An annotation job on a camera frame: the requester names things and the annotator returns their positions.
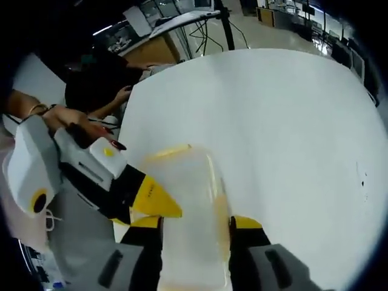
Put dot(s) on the row of dark monitors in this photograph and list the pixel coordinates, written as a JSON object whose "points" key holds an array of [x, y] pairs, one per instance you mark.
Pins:
{"points": [[354, 60]]}

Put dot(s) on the person's left hand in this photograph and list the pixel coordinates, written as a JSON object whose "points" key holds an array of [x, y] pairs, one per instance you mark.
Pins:
{"points": [[72, 118]]}

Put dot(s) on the black pole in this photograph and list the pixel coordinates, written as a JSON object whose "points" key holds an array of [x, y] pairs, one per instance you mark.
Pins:
{"points": [[226, 27]]}

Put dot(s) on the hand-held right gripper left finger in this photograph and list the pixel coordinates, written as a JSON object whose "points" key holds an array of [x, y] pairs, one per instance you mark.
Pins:
{"points": [[136, 263]]}

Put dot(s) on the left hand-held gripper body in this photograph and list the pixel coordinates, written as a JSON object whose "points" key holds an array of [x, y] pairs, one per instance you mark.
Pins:
{"points": [[33, 157]]}

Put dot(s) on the clear container with yellow buckles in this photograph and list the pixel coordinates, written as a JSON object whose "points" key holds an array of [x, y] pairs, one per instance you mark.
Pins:
{"points": [[191, 212]]}

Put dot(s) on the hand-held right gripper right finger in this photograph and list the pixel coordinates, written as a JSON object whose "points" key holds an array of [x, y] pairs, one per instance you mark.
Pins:
{"points": [[257, 266]]}

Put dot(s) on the wooden desk cabinet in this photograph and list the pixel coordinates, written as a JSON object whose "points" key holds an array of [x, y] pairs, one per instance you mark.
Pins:
{"points": [[154, 50]]}

